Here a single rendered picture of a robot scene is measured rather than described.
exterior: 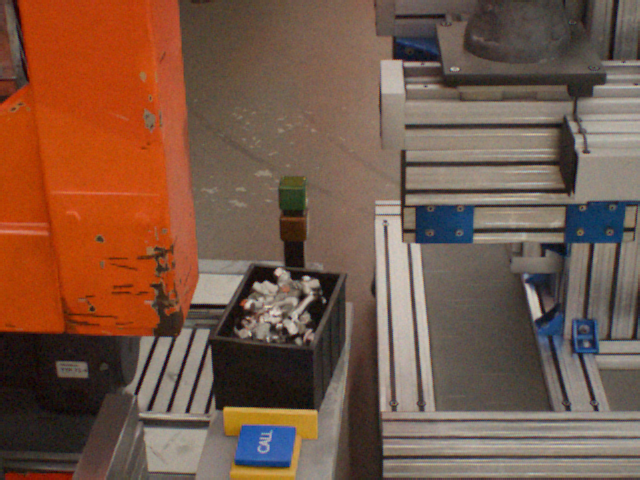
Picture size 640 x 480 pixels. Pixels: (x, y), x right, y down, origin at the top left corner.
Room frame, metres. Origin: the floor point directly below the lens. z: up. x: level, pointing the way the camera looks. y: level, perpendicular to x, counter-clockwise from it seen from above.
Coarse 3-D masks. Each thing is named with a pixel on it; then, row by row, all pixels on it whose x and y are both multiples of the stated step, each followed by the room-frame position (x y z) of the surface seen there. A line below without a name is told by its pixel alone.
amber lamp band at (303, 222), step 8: (280, 216) 1.57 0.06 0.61; (288, 216) 1.57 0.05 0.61; (304, 216) 1.57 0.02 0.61; (280, 224) 1.56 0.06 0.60; (288, 224) 1.56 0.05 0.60; (296, 224) 1.56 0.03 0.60; (304, 224) 1.56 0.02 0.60; (280, 232) 1.56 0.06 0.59; (288, 232) 1.56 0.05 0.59; (296, 232) 1.56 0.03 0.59; (304, 232) 1.56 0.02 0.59; (288, 240) 1.56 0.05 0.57; (296, 240) 1.56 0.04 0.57; (304, 240) 1.56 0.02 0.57
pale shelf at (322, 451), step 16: (352, 304) 1.58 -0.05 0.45; (352, 320) 1.56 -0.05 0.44; (336, 368) 1.41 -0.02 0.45; (336, 384) 1.37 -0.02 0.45; (336, 400) 1.34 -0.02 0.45; (320, 416) 1.30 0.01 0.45; (336, 416) 1.30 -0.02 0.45; (208, 432) 1.27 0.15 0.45; (224, 432) 1.27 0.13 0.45; (320, 432) 1.27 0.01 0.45; (336, 432) 1.27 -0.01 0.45; (208, 448) 1.24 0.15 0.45; (224, 448) 1.24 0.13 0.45; (304, 448) 1.24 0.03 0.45; (320, 448) 1.24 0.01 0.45; (336, 448) 1.25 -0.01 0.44; (208, 464) 1.21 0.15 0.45; (224, 464) 1.21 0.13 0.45; (304, 464) 1.20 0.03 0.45; (320, 464) 1.20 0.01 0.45
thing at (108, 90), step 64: (64, 0) 1.40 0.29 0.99; (128, 0) 1.39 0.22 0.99; (64, 64) 1.40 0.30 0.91; (128, 64) 1.39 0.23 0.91; (64, 128) 1.40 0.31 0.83; (128, 128) 1.39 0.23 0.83; (64, 192) 1.40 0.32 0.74; (128, 192) 1.39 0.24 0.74; (192, 192) 1.54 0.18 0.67; (64, 256) 1.40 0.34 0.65; (128, 256) 1.39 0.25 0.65; (192, 256) 1.50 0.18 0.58; (128, 320) 1.39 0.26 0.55
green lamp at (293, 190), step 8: (288, 176) 1.59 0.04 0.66; (296, 176) 1.59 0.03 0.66; (304, 176) 1.59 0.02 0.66; (280, 184) 1.57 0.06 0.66; (288, 184) 1.57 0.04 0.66; (296, 184) 1.57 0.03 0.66; (304, 184) 1.57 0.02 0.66; (280, 192) 1.56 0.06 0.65; (288, 192) 1.56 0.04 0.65; (296, 192) 1.56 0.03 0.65; (304, 192) 1.56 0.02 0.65; (280, 200) 1.56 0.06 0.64; (288, 200) 1.56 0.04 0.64; (296, 200) 1.56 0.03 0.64; (304, 200) 1.56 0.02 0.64; (280, 208) 1.56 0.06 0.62; (288, 208) 1.56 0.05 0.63; (296, 208) 1.56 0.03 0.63; (304, 208) 1.56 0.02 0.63
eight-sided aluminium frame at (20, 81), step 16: (0, 0) 1.74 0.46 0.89; (0, 16) 1.74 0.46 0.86; (0, 32) 1.74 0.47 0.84; (16, 32) 1.77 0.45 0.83; (0, 48) 1.74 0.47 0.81; (16, 48) 1.76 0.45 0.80; (0, 64) 1.75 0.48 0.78; (16, 64) 1.76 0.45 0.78; (0, 80) 1.74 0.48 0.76; (16, 80) 1.74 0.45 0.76; (0, 96) 1.74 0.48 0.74
